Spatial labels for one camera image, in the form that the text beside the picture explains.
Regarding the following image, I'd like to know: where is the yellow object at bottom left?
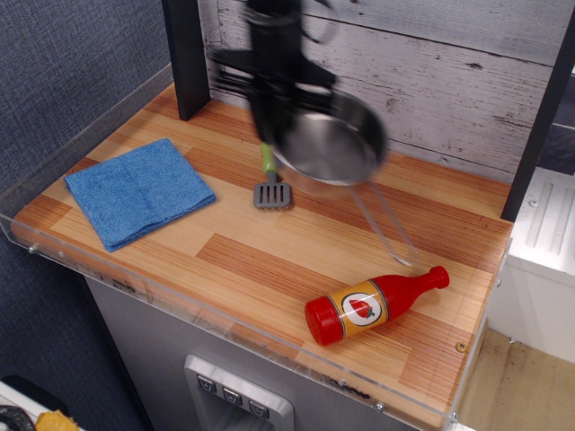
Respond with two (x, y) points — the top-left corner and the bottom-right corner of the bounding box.
(35, 410), (80, 431)

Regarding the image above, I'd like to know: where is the clear acrylic table guard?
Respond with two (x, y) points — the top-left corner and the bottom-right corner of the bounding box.
(1, 66), (511, 430)

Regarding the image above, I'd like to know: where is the dark right frame post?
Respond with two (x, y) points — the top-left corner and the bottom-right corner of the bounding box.
(500, 12), (574, 222)

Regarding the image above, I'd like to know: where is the dark left frame post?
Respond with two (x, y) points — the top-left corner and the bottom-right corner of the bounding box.
(162, 0), (211, 120)

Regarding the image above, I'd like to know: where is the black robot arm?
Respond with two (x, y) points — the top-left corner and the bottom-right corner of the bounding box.
(210, 1), (337, 145)

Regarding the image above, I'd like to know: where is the stainless steel pan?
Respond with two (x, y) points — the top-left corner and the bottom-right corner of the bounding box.
(268, 92), (419, 267)

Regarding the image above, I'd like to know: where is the green handled grey spatula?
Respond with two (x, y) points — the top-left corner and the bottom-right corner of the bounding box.
(252, 143), (291, 209)

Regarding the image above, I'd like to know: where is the grey cabinet with dispenser panel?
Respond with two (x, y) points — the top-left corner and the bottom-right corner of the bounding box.
(87, 278), (410, 430)

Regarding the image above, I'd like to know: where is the white appliance at right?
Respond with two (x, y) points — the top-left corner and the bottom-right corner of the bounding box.
(487, 168), (574, 363)

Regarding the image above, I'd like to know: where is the red toy sauce bottle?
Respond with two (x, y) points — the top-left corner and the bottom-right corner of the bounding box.
(305, 266), (450, 346)

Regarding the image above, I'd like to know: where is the blue folded cloth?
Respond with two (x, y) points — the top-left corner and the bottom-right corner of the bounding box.
(65, 138), (217, 252)

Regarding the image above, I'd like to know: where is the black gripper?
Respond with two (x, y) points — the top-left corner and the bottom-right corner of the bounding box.
(210, 26), (342, 145)

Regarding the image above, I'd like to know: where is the dark frame post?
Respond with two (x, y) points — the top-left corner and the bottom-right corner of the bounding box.
(500, 12), (574, 222)
(162, 0), (211, 120)

